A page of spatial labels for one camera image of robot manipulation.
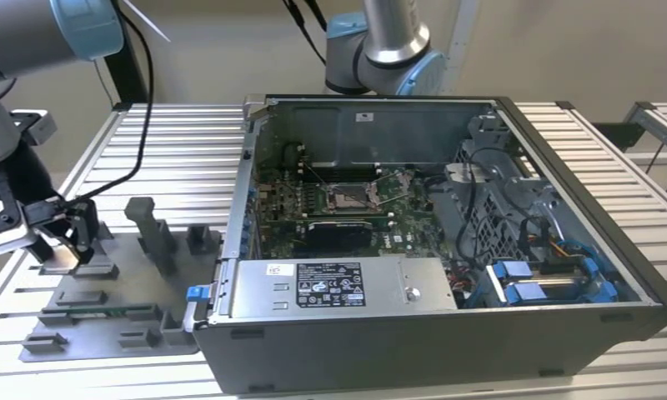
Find grey parts rack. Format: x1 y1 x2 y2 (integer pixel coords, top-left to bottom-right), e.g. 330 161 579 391
18 197 224 363

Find metal slat side table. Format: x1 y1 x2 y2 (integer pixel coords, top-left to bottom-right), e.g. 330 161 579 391
620 101 667 168

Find silver square CPU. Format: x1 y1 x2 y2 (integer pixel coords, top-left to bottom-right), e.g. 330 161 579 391
51 243 82 270

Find green RAM stick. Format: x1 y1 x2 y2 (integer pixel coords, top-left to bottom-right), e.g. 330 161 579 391
41 305 154 317

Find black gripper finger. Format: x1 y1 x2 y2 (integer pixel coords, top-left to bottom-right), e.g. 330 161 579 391
63 198 100 264
23 220 70 264

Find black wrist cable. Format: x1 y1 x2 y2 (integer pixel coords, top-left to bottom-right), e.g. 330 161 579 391
75 0 157 202

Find black RAM slots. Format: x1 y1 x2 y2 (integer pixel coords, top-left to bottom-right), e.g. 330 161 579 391
296 162 384 177

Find white cable tie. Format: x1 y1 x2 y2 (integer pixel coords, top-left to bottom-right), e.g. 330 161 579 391
117 0 172 43

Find CPU socket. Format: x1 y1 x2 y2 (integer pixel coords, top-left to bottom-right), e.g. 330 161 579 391
322 182 372 210

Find black hanging cable bundle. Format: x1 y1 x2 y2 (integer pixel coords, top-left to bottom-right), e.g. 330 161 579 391
278 0 330 67

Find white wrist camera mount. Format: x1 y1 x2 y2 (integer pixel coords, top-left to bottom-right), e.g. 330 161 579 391
0 174 31 256

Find perforated metal drive cage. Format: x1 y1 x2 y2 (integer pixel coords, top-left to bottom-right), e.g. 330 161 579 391
443 138 564 268

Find black open PC case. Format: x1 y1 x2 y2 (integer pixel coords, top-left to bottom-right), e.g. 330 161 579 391
189 93 667 396

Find green motherboard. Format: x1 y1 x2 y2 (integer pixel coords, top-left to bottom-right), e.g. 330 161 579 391
250 161 452 260

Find black upright post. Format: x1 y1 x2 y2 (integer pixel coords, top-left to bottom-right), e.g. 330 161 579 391
101 39 150 106

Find blue plastic disk bay clip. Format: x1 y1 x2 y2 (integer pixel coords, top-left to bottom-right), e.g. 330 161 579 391
579 257 619 302

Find thin wire locking lever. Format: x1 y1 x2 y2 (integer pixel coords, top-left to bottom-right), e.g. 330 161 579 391
301 160 336 189

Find small black box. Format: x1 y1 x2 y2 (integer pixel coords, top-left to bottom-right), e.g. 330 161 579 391
589 122 644 152

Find silver power supply unit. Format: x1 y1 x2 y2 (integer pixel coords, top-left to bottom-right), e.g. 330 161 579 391
229 257 460 318

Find black wire inside case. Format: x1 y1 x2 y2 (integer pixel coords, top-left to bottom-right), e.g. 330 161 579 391
455 146 516 270

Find small grey camera box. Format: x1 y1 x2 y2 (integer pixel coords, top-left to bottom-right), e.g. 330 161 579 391
9 109 59 146

